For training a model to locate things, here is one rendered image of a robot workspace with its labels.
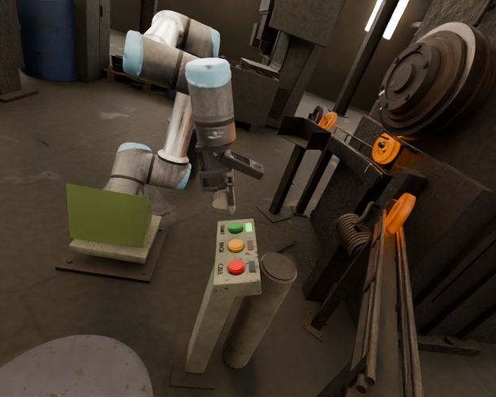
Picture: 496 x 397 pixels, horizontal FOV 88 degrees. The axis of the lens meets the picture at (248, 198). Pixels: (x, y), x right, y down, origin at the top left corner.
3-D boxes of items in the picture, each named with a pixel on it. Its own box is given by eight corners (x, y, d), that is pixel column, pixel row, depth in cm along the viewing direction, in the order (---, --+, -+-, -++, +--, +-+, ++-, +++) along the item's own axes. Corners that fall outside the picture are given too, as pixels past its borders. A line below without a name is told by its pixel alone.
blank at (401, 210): (386, 237, 98) (377, 232, 99) (405, 202, 99) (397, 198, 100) (399, 231, 83) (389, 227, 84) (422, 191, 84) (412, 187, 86)
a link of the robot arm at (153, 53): (158, 1, 102) (121, 24, 51) (190, 16, 107) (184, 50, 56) (153, 34, 109) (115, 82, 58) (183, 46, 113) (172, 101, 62)
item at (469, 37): (490, 109, 88) (386, 153, 133) (488, -3, 97) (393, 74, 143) (475, 104, 87) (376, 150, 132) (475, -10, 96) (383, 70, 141)
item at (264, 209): (269, 199, 219) (302, 117, 183) (290, 218, 204) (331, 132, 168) (252, 203, 206) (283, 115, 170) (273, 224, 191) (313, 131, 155)
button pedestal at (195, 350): (217, 332, 111) (261, 220, 80) (213, 398, 91) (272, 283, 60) (179, 327, 108) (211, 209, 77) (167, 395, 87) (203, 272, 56)
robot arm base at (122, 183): (96, 191, 107) (102, 169, 110) (102, 201, 124) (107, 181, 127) (145, 200, 114) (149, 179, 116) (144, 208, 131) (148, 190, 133)
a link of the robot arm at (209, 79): (226, 56, 57) (233, 59, 49) (231, 113, 64) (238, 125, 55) (183, 59, 56) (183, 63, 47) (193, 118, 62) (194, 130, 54)
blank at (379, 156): (377, 168, 135) (372, 167, 134) (376, 142, 140) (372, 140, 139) (401, 156, 121) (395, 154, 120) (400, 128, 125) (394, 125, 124)
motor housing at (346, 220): (318, 286, 151) (364, 214, 124) (330, 321, 132) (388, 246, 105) (297, 283, 148) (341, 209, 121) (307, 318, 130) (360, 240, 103)
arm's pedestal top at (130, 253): (68, 251, 113) (68, 245, 111) (101, 209, 140) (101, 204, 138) (144, 264, 119) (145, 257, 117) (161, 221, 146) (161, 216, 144)
